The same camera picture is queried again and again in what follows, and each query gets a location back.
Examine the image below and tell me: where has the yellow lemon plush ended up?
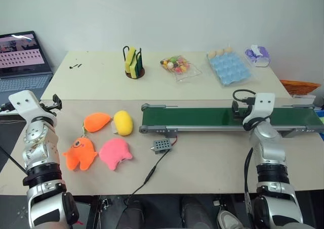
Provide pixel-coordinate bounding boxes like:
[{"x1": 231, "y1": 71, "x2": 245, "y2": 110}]
[{"x1": 112, "y1": 109, "x2": 134, "y2": 137}]

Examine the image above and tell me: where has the black side table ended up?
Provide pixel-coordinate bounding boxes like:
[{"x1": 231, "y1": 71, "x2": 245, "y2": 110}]
[{"x1": 0, "y1": 112, "x2": 29, "y2": 173}]

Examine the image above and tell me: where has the yellow green sponge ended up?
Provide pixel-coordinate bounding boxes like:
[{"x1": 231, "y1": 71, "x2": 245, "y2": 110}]
[{"x1": 131, "y1": 58, "x2": 143, "y2": 79}]

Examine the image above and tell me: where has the pink plush toy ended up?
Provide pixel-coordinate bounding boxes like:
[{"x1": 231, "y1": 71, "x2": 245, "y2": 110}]
[{"x1": 98, "y1": 137, "x2": 134, "y2": 172}]

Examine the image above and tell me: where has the black wire sponge holder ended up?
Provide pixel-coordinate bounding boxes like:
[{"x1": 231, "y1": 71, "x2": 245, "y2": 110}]
[{"x1": 123, "y1": 45, "x2": 146, "y2": 80}]

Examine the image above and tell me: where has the black power cable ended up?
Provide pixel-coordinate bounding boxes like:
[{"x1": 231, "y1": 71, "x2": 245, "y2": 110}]
[{"x1": 125, "y1": 149, "x2": 169, "y2": 207}]

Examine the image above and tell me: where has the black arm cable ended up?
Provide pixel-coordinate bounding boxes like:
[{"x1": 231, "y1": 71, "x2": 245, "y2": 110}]
[
  {"x1": 232, "y1": 89, "x2": 265, "y2": 216},
  {"x1": 0, "y1": 102, "x2": 27, "y2": 175}
]

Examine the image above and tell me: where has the clear bag of candy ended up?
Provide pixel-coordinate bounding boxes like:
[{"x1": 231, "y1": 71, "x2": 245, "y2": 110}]
[{"x1": 159, "y1": 55, "x2": 205, "y2": 84}]

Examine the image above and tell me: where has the purple tissue pack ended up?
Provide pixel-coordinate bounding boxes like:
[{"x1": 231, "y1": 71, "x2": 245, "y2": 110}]
[{"x1": 244, "y1": 44, "x2": 271, "y2": 68}]

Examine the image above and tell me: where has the dark rounded shape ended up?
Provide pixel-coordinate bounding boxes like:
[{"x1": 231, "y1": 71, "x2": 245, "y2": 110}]
[{"x1": 180, "y1": 196, "x2": 214, "y2": 229}]

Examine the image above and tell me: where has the grey laptop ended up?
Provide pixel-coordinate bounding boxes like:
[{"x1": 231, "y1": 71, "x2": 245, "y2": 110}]
[{"x1": 0, "y1": 30, "x2": 55, "y2": 98}]

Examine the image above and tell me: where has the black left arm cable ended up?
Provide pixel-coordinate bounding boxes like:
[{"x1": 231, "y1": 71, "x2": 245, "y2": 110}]
[{"x1": 0, "y1": 102, "x2": 27, "y2": 175}]

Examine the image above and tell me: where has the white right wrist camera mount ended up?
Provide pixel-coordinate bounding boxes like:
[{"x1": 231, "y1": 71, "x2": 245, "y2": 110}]
[{"x1": 242, "y1": 92, "x2": 276, "y2": 128}]

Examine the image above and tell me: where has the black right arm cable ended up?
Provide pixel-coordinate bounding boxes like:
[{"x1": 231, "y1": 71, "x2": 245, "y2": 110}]
[{"x1": 232, "y1": 89, "x2": 265, "y2": 216}]

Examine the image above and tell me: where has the orange octopus plush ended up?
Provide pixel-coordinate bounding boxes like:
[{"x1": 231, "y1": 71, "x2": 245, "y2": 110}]
[{"x1": 62, "y1": 135, "x2": 99, "y2": 172}]

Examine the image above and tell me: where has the orange ridged tray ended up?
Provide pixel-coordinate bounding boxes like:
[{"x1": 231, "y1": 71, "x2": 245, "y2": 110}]
[{"x1": 280, "y1": 79, "x2": 322, "y2": 96}]

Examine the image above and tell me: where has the white shoe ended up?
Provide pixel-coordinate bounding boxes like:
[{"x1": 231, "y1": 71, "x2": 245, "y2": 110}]
[{"x1": 217, "y1": 205, "x2": 248, "y2": 229}]

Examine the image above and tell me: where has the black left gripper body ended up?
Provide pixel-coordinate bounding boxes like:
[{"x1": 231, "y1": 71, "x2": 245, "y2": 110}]
[{"x1": 38, "y1": 101, "x2": 57, "y2": 117}]

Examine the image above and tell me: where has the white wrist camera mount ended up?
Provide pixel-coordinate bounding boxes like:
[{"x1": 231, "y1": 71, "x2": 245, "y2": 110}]
[
  {"x1": 242, "y1": 92, "x2": 276, "y2": 128},
  {"x1": 8, "y1": 90, "x2": 58, "y2": 125}
]

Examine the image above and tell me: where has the orange mango plush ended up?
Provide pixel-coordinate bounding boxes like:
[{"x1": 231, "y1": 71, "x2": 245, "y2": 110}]
[{"x1": 81, "y1": 111, "x2": 113, "y2": 138}]

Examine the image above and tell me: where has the red controller wire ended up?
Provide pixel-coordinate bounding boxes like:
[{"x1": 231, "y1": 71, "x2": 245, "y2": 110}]
[{"x1": 165, "y1": 135, "x2": 178, "y2": 147}]

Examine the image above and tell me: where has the blue egg tray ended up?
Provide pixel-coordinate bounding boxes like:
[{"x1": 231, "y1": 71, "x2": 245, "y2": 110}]
[{"x1": 206, "y1": 49, "x2": 259, "y2": 88}]

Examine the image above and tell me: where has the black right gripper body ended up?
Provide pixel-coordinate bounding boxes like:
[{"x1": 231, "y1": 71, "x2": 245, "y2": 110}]
[{"x1": 238, "y1": 96, "x2": 255, "y2": 121}]

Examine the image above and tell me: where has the green conveyor belt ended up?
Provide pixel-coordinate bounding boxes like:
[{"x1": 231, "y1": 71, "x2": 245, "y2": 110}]
[{"x1": 138, "y1": 102, "x2": 324, "y2": 139}]

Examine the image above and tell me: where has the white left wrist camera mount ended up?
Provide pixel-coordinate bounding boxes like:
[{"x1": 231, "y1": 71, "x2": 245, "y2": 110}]
[{"x1": 8, "y1": 90, "x2": 58, "y2": 125}]

